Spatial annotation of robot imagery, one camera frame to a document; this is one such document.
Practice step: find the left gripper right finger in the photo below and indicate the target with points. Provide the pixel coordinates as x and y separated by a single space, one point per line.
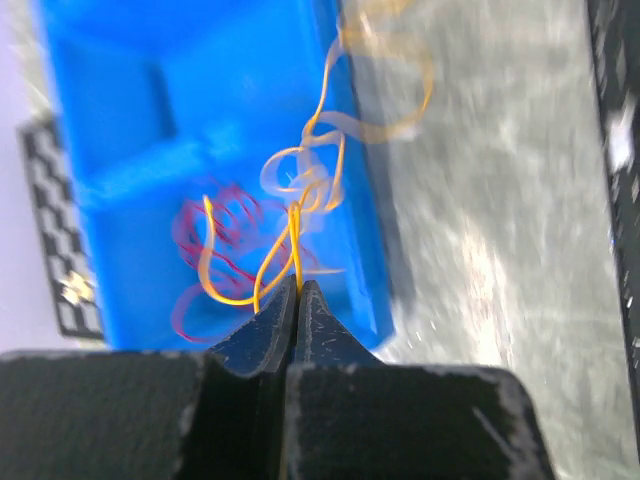
350 416

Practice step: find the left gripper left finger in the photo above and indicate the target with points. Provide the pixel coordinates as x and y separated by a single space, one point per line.
211 414

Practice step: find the blue three-compartment plastic bin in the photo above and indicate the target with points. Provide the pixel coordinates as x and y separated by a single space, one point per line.
164 102

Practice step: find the short white chess piece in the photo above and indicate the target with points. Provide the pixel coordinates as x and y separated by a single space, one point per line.
76 289

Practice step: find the black and white chessboard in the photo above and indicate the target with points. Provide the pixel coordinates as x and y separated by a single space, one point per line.
57 223

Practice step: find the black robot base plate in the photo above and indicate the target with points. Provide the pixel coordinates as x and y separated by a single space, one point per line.
614 32

